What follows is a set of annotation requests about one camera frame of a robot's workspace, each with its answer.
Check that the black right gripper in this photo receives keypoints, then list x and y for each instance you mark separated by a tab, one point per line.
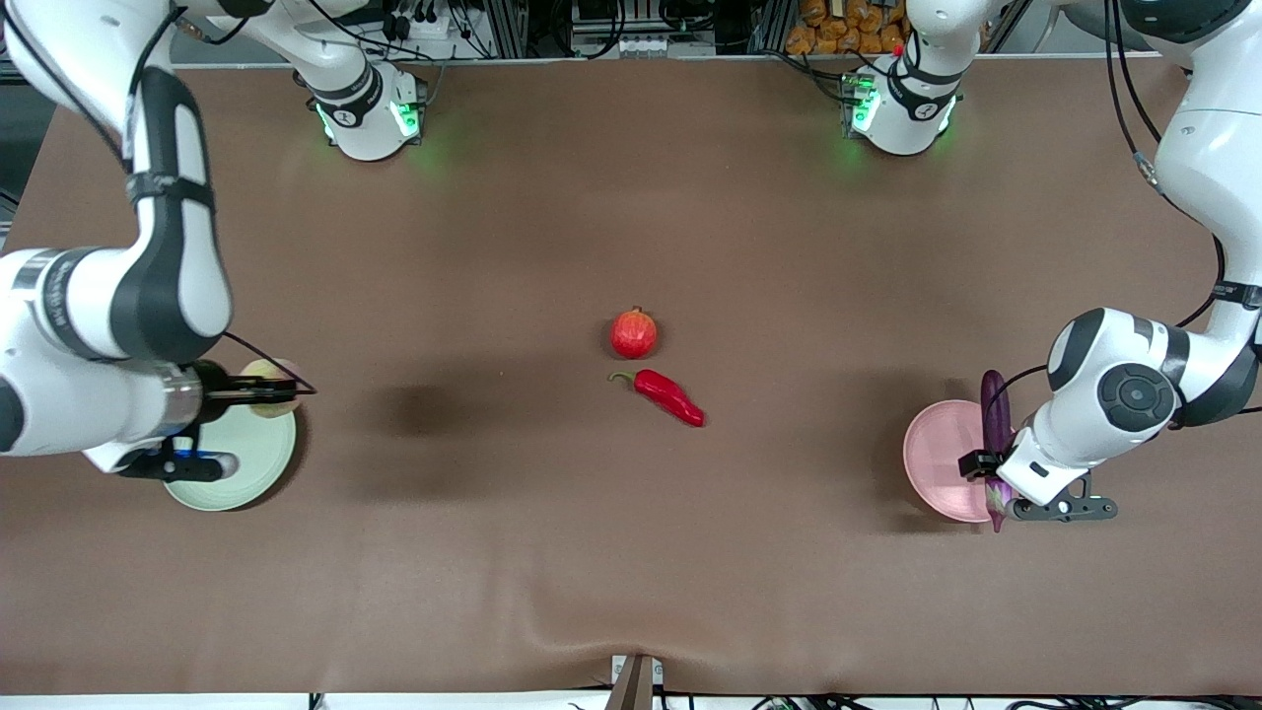
211	389

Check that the yellow pink toy peach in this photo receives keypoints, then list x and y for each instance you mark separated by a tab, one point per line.
266	373

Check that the purple toy eggplant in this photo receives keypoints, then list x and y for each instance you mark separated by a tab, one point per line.
996	414

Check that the red toy chili pepper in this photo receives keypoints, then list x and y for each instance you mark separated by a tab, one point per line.
666	394

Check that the red toy apple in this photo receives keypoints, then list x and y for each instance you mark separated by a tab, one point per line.
633	335

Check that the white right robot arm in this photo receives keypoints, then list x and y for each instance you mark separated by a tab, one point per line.
69	306

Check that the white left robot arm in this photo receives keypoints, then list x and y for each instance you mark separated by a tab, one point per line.
1075	434

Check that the pink round plate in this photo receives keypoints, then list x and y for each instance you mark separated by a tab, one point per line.
942	459

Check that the green round plate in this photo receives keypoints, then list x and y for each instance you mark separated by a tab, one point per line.
256	463

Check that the brown table cover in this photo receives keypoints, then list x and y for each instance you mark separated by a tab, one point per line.
631	542

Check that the white power strip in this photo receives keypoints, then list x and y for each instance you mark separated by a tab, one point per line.
424	30

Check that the grey metal clamp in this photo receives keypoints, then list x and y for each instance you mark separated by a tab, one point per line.
636	685

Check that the orange items heap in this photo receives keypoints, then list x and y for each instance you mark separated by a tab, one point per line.
828	30

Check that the white connector block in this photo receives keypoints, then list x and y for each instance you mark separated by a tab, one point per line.
651	44

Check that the aluminium frame post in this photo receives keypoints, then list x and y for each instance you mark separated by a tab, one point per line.
508	30
774	25

